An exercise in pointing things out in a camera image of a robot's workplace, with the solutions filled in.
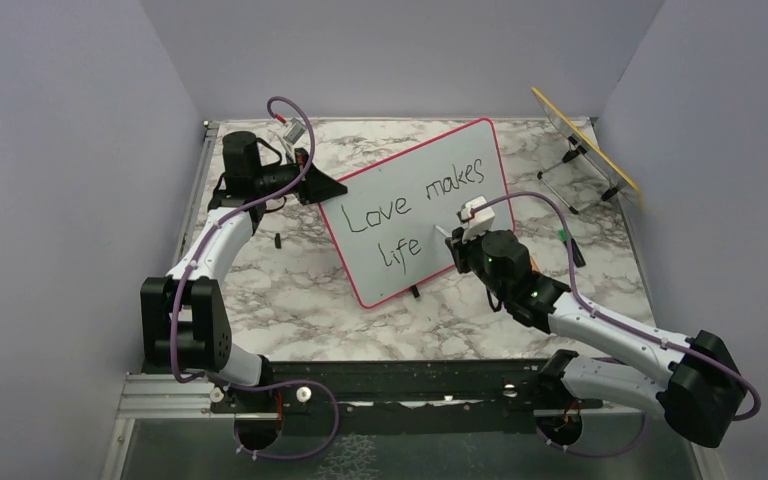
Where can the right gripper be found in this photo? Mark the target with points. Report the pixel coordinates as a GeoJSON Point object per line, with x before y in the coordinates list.
{"type": "Point", "coordinates": [460, 248]}

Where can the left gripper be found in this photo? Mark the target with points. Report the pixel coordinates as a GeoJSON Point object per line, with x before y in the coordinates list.
{"type": "Point", "coordinates": [316, 186]}

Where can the white black-tipped marker pen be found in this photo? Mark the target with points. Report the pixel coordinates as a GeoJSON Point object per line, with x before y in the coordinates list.
{"type": "Point", "coordinates": [442, 231]}

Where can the pink-framed whiteboard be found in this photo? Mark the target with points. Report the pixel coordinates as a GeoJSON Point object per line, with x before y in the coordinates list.
{"type": "Point", "coordinates": [383, 228]}

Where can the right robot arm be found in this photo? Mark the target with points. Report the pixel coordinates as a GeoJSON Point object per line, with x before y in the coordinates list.
{"type": "Point", "coordinates": [691, 382]}

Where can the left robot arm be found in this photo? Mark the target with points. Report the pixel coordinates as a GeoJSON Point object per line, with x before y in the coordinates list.
{"type": "Point", "coordinates": [185, 324]}

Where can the green black highlighter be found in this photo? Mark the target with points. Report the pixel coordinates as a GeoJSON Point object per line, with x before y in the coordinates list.
{"type": "Point", "coordinates": [570, 241]}

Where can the yellow-edged board on stand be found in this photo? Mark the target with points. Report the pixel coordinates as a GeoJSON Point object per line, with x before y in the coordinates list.
{"type": "Point", "coordinates": [580, 146]}

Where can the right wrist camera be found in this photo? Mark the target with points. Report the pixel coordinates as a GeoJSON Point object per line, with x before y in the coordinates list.
{"type": "Point", "coordinates": [476, 218]}

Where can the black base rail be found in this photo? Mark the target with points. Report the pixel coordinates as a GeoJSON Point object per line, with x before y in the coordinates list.
{"type": "Point", "coordinates": [400, 398]}

